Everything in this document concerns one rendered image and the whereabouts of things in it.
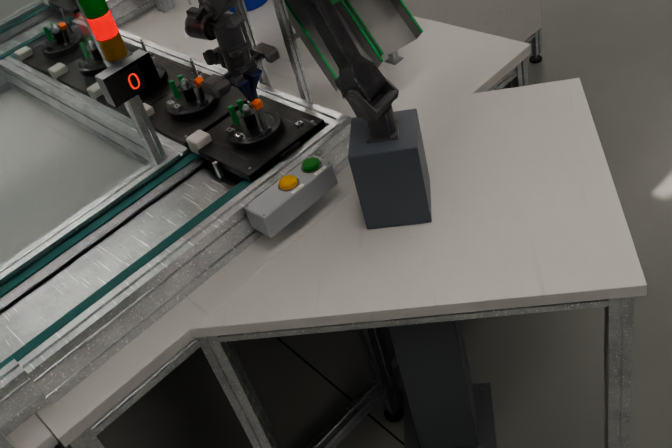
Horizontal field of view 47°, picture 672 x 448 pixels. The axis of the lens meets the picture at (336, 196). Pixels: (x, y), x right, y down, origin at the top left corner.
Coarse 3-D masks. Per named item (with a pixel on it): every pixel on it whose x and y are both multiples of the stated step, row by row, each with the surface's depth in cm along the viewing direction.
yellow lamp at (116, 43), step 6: (114, 36) 160; (120, 36) 162; (102, 42) 160; (108, 42) 160; (114, 42) 160; (120, 42) 161; (102, 48) 161; (108, 48) 160; (114, 48) 161; (120, 48) 162; (126, 48) 164; (108, 54) 161; (114, 54) 162; (120, 54) 162; (126, 54) 164; (108, 60) 163; (114, 60) 162
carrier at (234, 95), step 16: (192, 64) 198; (176, 96) 200; (192, 96) 197; (208, 96) 197; (224, 96) 200; (240, 96) 198; (160, 112) 201; (176, 112) 195; (192, 112) 193; (208, 112) 195; (224, 112) 193; (160, 128) 194; (176, 128) 193; (192, 128) 191; (208, 128) 190
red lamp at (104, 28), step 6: (108, 12) 158; (96, 18) 157; (102, 18) 157; (108, 18) 158; (90, 24) 158; (96, 24) 157; (102, 24) 157; (108, 24) 158; (114, 24) 160; (96, 30) 158; (102, 30) 158; (108, 30) 158; (114, 30) 160; (96, 36) 159; (102, 36) 159; (108, 36) 159
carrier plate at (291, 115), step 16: (288, 112) 187; (304, 112) 185; (224, 128) 188; (288, 128) 181; (304, 128) 180; (320, 128) 181; (208, 144) 184; (224, 144) 182; (272, 144) 178; (288, 144) 176; (224, 160) 177; (240, 160) 176; (256, 160) 174; (272, 160) 174; (240, 176) 174; (256, 176) 172
